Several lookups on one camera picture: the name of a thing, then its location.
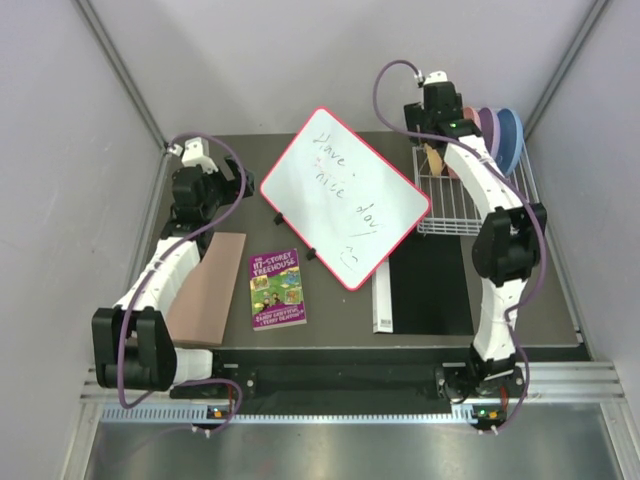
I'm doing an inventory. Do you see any pink plate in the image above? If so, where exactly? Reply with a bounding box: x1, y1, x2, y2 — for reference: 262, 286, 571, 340
447, 107, 481, 179

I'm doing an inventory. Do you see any yellow plate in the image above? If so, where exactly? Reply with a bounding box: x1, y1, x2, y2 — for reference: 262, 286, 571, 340
424, 144, 445, 177

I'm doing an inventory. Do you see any white wire dish rack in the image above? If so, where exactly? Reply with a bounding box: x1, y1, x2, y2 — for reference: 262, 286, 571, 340
411, 142, 540, 235

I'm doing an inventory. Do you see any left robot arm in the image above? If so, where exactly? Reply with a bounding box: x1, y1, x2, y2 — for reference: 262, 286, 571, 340
91, 155, 254, 397

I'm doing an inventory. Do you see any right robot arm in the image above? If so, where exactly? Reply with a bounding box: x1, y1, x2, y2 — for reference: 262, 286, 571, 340
404, 77, 546, 398

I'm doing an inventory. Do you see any purple plate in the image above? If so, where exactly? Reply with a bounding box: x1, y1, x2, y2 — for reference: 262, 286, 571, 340
477, 107, 501, 158

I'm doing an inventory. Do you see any blue plate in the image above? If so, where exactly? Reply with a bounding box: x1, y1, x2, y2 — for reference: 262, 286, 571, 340
496, 108, 524, 177

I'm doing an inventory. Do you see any brown cardboard sheet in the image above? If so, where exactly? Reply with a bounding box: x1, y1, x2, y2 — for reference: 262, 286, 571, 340
167, 232, 246, 348

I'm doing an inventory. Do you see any red-framed whiteboard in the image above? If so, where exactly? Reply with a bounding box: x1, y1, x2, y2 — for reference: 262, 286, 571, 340
260, 107, 432, 291

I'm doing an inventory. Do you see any purple treehouse book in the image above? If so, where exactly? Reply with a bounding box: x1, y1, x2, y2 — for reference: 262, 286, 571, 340
249, 248, 307, 331

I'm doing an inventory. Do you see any black flat box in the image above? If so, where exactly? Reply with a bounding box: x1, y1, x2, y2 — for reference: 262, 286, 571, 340
372, 233, 474, 336

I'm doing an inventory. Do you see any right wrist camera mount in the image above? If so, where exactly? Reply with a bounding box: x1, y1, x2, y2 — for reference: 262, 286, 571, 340
414, 71, 448, 88

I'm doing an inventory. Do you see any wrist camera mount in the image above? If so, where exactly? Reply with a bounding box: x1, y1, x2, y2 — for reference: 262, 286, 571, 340
168, 137, 219, 174
414, 71, 448, 88

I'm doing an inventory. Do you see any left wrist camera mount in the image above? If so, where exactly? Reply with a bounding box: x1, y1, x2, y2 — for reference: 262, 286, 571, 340
168, 137, 219, 174

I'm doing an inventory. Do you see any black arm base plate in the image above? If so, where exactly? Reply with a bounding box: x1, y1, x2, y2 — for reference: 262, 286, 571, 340
169, 349, 531, 401

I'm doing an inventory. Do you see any aluminium front rail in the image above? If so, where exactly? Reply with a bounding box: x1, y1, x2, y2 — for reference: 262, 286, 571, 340
84, 362, 625, 428

